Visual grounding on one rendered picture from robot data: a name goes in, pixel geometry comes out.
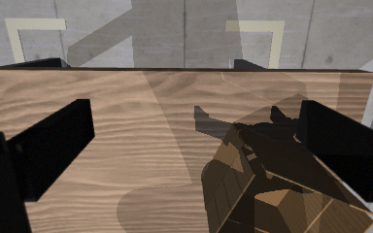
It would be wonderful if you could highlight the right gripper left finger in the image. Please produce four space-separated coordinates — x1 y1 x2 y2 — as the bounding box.
0 99 95 233

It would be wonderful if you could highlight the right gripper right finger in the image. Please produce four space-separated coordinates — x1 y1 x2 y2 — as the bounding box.
295 100 373 203

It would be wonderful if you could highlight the brown cardboard box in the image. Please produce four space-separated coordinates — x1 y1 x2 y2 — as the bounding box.
201 122 373 233

